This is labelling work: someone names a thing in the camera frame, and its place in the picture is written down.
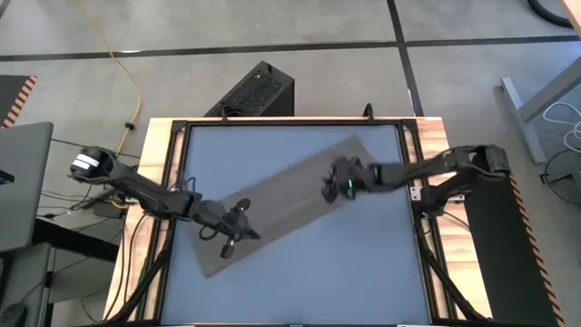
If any grey laptop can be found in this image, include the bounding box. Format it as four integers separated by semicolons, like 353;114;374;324
0;121;54;253

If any white cable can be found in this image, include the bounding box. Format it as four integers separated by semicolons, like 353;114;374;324
542;100;581;154

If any grey metal desk frame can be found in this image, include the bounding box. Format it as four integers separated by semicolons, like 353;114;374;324
500;56;581;164

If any light wooden desk top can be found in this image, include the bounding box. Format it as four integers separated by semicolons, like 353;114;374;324
560;0;581;35

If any grey-beige terry towel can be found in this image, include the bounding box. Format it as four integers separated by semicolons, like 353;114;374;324
187;134;380;280

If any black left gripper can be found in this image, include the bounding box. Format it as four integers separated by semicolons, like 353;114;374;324
192;197;262;260

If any black hazard-striped ramp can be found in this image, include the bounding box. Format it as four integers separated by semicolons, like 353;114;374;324
462;174;566;327
0;74;38;130

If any black hose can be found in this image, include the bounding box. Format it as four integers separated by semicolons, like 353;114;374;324
526;0;574;29

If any black looped cable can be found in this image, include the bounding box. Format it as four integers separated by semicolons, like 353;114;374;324
538;148;581;222

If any black computer tower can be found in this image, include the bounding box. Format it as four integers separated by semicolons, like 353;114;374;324
203;60;295;118

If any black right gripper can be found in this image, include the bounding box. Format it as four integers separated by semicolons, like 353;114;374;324
320;154;369;203

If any grey cabinet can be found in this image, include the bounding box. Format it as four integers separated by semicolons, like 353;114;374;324
0;243;58;327

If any yellow floor cable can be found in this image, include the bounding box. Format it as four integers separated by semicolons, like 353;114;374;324
72;0;143;154

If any black computer mouse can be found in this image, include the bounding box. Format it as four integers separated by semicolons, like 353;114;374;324
0;302;28;327

